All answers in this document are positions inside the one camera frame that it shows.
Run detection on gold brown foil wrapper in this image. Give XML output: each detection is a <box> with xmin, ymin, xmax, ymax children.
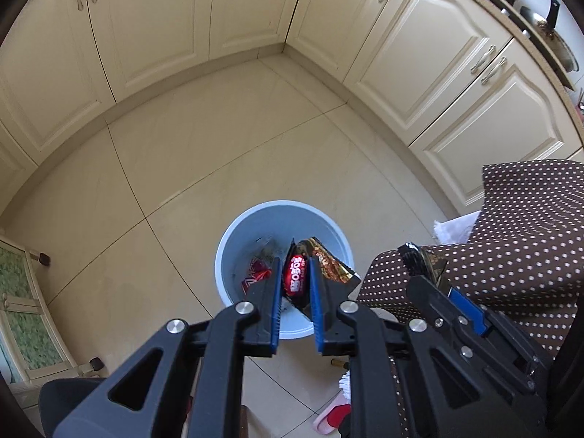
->
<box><xmin>297</xmin><ymin>236</ymin><xmax>361</xmax><ymax>292</ymax></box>

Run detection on red snack packet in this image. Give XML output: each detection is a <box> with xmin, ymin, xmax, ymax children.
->
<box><xmin>283</xmin><ymin>254</ymin><xmax>306</xmax><ymax>297</ymax></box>

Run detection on magenta yellow snack wrapper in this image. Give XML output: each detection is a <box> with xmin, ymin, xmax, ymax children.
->
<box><xmin>242</xmin><ymin>257</ymin><xmax>271</xmax><ymax>294</ymax></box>

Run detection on light blue trash bin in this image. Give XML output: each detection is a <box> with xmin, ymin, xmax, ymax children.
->
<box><xmin>214</xmin><ymin>199</ymin><xmax>357</xmax><ymax>340</ymax></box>

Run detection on pink red slipper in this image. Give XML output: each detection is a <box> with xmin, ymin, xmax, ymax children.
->
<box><xmin>312</xmin><ymin>392</ymin><xmax>351</xmax><ymax>435</ymax></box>

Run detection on brown polka dot tablecloth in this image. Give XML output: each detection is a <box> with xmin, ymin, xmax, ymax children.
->
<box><xmin>355</xmin><ymin>158</ymin><xmax>584</xmax><ymax>438</ymax></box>

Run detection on steel wok with lid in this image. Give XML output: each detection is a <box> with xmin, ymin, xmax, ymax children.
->
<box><xmin>520</xmin><ymin>0</ymin><xmax>579</xmax><ymax>72</ymax></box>

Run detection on cream base cabinets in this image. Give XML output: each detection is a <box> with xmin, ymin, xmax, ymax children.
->
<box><xmin>1</xmin><ymin>0</ymin><xmax>583</xmax><ymax>212</ymax></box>

